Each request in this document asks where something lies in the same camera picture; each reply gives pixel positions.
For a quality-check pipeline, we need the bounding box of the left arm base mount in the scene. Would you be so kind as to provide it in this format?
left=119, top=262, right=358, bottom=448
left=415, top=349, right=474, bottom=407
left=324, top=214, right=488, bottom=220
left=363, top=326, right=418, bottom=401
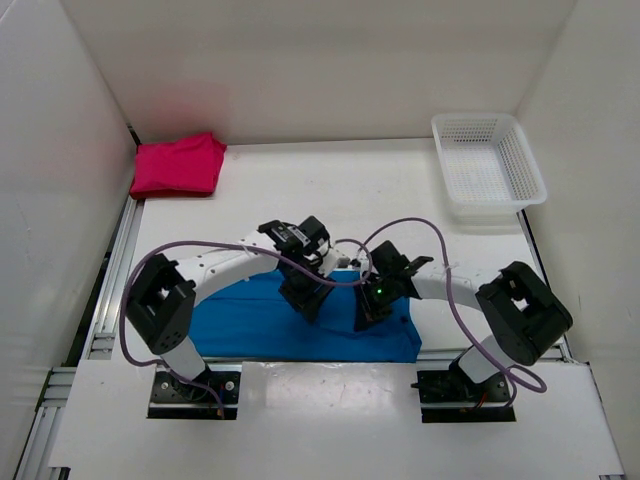
left=147, top=363, right=242, bottom=421

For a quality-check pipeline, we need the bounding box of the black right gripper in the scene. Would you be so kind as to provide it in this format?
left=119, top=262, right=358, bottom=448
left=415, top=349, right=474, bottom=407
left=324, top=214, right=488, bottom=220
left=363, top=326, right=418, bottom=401
left=353, top=275, right=398, bottom=332

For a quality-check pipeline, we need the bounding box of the white front cover board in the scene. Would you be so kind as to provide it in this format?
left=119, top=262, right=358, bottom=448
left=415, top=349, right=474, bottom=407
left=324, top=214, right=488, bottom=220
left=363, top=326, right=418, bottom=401
left=49, top=361, right=623, bottom=479

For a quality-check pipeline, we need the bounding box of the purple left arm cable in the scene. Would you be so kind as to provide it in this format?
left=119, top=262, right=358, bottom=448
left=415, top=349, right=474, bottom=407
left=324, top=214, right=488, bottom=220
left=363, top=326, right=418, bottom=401
left=117, top=237, right=374, bottom=419

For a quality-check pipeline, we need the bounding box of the white plastic laundry basket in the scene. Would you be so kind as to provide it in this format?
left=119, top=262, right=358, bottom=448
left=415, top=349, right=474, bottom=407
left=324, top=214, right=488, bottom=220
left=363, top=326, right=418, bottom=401
left=431, top=113, right=548, bottom=219

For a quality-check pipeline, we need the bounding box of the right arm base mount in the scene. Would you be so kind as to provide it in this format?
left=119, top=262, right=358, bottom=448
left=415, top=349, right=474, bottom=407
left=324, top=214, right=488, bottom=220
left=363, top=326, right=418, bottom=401
left=411, top=370, right=516, bottom=424

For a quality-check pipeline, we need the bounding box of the pink t-shirt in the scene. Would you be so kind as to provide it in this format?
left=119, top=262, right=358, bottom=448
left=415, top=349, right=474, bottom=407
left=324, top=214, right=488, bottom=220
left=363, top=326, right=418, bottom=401
left=129, top=132, right=227, bottom=200

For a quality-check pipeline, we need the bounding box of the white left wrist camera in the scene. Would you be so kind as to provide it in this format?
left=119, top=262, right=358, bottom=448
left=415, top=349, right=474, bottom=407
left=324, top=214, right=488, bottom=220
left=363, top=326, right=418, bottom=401
left=323, top=247, right=351, bottom=275

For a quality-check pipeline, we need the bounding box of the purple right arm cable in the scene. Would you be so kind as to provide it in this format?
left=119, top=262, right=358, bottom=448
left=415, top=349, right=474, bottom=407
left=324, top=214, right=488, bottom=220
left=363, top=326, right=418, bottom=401
left=357, top=216, right=548, bottom=409

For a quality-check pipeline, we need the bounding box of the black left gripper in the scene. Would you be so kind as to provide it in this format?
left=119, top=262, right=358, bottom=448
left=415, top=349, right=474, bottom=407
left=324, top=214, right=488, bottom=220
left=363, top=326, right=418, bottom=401
left=278, top=259, right=336, bottom=324

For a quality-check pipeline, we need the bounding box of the aluminium front rail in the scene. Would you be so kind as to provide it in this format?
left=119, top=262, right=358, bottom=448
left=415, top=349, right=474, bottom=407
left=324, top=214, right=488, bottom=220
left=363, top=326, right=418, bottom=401
left=83, top=332, right=571, bottom=363

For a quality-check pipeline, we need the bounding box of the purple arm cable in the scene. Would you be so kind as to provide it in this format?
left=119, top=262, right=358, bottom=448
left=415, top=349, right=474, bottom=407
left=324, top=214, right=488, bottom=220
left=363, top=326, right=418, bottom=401
left=357, top=216, right=548, bottom=409
left=117, top=237, right=374, bottom=419

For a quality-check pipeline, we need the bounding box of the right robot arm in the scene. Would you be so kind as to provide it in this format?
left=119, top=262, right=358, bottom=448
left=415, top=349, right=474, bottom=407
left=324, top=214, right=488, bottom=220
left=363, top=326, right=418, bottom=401
left=354, top=241, right=573, bottom=400

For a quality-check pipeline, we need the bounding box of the blue t-shirt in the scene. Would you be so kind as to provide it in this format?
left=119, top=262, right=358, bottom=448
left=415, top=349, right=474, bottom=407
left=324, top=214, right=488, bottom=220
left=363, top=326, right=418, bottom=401
left=189, top=271, right=422, bottom=363

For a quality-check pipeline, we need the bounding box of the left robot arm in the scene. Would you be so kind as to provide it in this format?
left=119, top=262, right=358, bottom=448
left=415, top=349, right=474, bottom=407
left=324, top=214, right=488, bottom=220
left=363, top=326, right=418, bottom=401
left=119, top=216, right=342, bottom=400

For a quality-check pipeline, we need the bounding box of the aluminium rail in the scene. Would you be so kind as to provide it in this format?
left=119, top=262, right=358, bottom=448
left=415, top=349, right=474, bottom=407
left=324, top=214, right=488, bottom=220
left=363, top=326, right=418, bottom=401
left=83, top=332, right=571, bottom=363
left=12, top=199, right=144, bottom=479

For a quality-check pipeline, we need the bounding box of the aluminium left side rail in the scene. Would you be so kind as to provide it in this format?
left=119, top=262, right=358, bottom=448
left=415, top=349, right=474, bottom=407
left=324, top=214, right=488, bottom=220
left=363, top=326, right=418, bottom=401
left=12, top=199, right=144, bottom=479

